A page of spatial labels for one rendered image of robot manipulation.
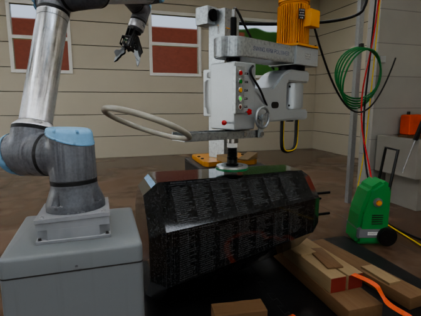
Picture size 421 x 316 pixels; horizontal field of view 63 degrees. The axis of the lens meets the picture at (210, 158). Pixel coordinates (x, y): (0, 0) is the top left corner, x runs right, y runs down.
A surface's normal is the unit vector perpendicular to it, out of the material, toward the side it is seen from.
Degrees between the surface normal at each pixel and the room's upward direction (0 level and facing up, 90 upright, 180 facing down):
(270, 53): 90
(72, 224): 90
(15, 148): 70
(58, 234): 90
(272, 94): 90
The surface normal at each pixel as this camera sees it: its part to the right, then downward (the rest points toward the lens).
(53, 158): -0.32, 0.14
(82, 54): 0.30, 0.15
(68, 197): 0.09, -0.22
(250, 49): 0.69, 0.11
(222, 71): -0.73, 0.11
